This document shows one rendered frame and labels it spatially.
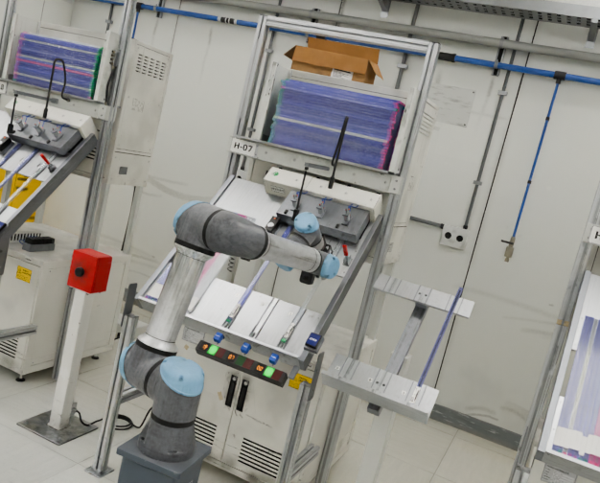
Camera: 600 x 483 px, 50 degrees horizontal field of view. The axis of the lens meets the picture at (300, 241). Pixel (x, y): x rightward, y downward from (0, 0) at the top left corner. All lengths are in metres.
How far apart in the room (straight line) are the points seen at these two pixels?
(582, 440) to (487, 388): 2.01
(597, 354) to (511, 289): 1.74
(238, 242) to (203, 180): 2.93
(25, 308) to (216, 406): 1.08
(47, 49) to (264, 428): 2.05
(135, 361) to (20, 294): 1.57
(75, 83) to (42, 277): 0.92
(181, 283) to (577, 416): 1.21
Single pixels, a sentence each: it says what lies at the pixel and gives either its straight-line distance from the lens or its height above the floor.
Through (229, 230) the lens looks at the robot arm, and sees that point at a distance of 1.66.
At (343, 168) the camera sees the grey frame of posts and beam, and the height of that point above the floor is 1.36.
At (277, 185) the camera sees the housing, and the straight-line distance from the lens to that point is 2.63.
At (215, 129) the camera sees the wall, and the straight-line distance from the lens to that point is 4.57.
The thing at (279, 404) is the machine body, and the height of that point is 0.41.
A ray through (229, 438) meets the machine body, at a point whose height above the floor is 0.20.
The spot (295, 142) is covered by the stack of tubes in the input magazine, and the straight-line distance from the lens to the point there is 2.63.
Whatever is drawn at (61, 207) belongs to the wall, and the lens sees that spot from 5.36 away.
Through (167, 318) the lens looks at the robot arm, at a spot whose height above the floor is 0.87.
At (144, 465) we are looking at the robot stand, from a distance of 1.75.
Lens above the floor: 1.38
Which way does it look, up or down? 8 degrees down
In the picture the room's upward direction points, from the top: 14 degrees clockwise
